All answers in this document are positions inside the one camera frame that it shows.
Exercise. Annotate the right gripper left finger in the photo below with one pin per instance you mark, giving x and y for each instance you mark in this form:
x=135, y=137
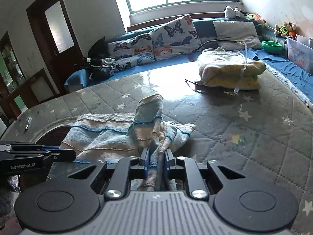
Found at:
x=121, y=174

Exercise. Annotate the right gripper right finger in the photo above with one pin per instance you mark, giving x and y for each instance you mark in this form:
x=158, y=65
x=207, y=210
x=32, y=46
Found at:
x=187, y=170

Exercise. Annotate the striped blue pink knit garment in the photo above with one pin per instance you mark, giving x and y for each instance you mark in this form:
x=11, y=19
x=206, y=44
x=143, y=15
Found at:
x=111, y=137

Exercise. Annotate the gloved left hand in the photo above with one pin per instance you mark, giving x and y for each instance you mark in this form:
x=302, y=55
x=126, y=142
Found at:
x=9, y=186

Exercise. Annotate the silver pen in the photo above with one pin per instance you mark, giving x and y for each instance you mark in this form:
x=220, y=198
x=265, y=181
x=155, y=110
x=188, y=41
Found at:
x=28, y=124

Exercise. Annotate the dark wooden cabinet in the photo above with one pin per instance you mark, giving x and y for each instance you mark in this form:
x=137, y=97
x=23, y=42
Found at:
x=14, y=84

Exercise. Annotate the grey quilted star table cover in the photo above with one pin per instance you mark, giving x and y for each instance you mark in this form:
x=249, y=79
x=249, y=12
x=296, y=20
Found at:
x=265, y=133

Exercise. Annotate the yellow folded blanket in bag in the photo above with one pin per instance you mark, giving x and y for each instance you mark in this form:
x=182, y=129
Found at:
x=230, y=70

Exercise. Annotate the black bag on sofa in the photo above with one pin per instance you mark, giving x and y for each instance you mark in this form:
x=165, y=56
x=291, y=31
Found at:
x=98, y=63

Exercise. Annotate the long butterfly print pillow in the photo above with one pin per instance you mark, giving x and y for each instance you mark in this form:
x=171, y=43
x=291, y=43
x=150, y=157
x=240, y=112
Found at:
x=132, y=52

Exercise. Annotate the blue sofa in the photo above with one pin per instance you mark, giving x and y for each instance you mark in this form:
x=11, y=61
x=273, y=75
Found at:
x=298, y=80

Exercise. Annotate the dark wooden door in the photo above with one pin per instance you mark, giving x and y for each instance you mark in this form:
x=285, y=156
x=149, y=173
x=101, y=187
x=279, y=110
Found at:
x=55, y=38

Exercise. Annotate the large butterfly print pillow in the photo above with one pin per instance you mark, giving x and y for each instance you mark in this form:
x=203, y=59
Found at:
x=177, y=37

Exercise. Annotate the grey cushion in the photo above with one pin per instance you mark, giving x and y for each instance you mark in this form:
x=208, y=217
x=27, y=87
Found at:
x=237, y=31

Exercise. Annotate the green bowl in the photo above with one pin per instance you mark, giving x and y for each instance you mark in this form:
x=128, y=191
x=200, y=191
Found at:
x=272, y=47

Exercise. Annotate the white plush toy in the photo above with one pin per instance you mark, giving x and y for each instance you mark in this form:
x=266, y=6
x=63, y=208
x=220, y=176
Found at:
x=230, y=13

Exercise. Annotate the clear plastic storage box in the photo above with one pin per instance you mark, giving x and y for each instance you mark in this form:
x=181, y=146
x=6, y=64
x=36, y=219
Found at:
x=300, y=52

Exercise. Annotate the brown green plush toys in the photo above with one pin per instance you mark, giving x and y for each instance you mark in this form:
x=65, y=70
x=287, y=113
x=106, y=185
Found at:
x=287, y=30

